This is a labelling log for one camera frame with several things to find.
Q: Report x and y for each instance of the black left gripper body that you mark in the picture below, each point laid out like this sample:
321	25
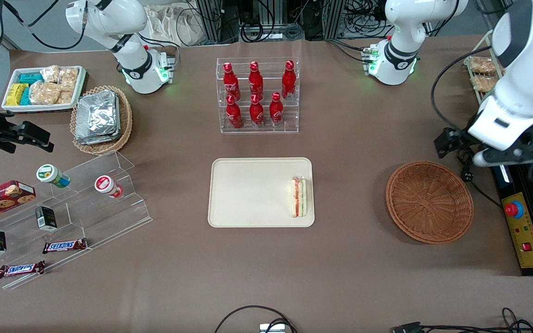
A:
461	137

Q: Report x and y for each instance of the clear acrylic stepped shelf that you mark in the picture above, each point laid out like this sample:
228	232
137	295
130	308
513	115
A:
104	217

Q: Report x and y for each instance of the clear bag of rice crackers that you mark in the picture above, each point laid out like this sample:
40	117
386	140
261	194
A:
44	93
68	78
66	97
50	74

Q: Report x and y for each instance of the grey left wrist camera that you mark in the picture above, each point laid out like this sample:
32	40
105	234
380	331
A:
483	159

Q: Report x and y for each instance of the white rectangular snack tray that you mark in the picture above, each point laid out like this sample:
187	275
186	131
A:
12	108

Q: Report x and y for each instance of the teal snack pack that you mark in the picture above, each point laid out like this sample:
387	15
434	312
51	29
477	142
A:
29	78
26	97

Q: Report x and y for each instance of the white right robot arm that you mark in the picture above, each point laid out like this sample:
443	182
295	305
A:
109	18

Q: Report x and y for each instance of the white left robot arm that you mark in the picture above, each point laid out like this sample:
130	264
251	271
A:
525	55

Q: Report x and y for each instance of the silver foil pouch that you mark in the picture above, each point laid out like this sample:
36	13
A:
97	114
95	140

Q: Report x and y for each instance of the triangular sandwich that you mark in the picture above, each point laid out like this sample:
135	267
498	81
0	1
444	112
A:
299	199

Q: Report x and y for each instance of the black control box yellow panel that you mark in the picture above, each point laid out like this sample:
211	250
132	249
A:
525	231

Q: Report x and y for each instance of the bagged pastry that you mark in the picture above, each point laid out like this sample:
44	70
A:
483	83
481	64

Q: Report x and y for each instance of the clear acrylic bottle rack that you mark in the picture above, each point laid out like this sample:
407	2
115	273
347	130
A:
266	127

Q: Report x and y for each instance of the red emergency stop button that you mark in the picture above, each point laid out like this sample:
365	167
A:
514	209

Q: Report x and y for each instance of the snickers chocolate bar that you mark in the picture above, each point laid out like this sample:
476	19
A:
20	269
64	246

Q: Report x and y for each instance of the red cola bottle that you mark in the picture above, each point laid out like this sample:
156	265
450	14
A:
257	113
234	114
288	79
276	111
256	81
231	82

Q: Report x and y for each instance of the small grey device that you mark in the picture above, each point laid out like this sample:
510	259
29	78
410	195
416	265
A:
271	328

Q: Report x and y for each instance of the green lid yogurt cup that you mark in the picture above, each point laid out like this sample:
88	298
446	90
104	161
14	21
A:
50	175

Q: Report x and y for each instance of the yellow snack pack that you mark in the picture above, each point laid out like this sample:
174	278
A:
15	95

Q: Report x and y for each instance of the oval light wicker basket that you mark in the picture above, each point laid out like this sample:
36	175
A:
125	120

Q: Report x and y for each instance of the round brown wicker basket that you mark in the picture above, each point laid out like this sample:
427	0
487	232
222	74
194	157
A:
428	203

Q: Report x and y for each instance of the red lid yogurt cup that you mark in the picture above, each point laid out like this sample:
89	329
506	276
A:
105	185

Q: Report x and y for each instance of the beige plastic tray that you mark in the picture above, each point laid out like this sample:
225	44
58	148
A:
252	192

